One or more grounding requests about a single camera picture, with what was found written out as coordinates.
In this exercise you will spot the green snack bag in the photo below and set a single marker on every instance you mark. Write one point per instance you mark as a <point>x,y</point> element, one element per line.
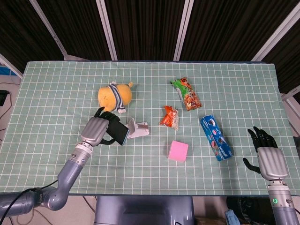
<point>191,98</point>

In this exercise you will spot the blue object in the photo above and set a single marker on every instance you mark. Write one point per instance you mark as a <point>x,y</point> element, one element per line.
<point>233,219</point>

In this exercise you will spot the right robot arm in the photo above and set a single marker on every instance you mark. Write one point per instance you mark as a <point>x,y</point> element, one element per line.
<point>281,211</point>

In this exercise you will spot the white folding phone stand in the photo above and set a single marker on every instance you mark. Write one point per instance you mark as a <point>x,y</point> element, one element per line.
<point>140,132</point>

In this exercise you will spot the orange snack bag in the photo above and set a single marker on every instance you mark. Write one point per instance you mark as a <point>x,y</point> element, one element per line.
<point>170,117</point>

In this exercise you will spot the white frame post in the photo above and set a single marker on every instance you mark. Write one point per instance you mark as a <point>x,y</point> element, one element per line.
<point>49,28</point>
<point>276,35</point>
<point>291,103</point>
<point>106,28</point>
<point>184,28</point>
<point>9,65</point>

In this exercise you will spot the black bag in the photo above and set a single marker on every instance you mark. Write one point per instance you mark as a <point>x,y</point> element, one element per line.
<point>248,208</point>

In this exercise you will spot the dark pleated curtain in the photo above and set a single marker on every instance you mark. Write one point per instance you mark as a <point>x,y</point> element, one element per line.
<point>145,23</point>

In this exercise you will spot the black smartphone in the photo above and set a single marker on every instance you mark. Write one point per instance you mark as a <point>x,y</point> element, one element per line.
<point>118,132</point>

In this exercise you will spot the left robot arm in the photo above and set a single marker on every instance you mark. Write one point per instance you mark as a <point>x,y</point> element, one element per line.
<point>68,173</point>

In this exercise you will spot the pink foam cube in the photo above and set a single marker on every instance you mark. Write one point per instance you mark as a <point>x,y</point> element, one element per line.
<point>178,151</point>

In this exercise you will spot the black box device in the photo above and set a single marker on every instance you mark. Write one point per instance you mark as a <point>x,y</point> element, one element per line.
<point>2,98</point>

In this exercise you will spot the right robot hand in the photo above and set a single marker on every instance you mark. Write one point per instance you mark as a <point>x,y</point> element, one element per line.
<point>272,161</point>

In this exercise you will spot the green checked tablecloth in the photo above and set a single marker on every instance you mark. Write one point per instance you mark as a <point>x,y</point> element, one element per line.
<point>150,175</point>

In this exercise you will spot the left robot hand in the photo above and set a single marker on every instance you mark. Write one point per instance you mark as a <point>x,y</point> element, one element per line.
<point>95,131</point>

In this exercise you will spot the yellow plush toy striped scarf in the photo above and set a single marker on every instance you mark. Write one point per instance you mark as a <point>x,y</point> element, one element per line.
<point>107,96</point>

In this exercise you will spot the blue Oreo cookie box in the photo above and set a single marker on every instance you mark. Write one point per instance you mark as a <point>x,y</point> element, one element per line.
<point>216,138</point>

